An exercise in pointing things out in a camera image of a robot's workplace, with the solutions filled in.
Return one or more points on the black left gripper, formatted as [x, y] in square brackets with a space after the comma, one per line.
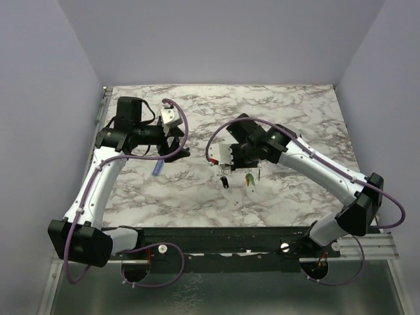
[165, 147]

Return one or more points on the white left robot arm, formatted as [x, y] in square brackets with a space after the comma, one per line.
[79, 236]

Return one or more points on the blue red screwdriver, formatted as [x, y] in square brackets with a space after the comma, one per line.
[158, 168]

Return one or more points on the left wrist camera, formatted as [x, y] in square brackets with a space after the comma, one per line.
[170, 117]

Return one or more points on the black key tag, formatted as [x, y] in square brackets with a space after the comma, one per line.
[225, 183]

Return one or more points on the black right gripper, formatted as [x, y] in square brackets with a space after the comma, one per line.
[237, 161]

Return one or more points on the aluminium table edge rail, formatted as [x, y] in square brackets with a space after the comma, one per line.
[55, 269]

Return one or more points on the green key tag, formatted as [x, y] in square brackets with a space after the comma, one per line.
[250, 181]

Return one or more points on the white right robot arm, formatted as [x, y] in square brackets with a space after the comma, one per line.
[358, 193]

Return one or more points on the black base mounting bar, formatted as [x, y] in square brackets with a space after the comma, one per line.
[224, 250]

